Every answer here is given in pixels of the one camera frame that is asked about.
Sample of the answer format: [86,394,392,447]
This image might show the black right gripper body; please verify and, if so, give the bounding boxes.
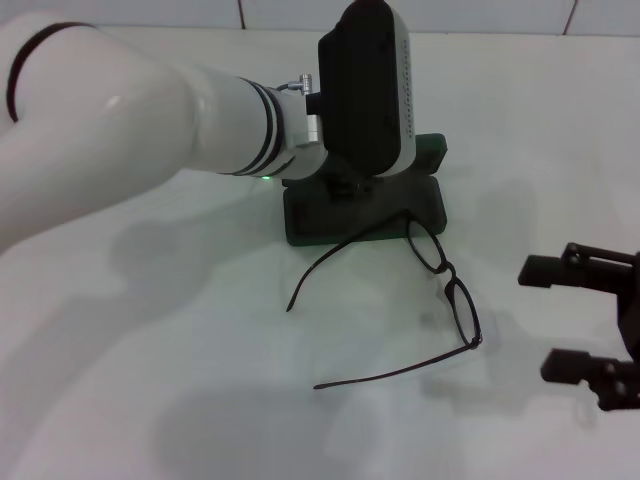
[619,279,640,362]

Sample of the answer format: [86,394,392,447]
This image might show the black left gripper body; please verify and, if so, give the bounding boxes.
[324,167,374,201]

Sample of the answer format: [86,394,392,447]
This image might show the green glasses case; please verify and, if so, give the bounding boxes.
[282,132,450,249]

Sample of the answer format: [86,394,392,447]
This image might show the black glasses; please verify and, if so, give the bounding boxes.
[285,212,484,391]

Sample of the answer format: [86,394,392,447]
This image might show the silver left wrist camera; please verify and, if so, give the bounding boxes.
[318,0,417,180]

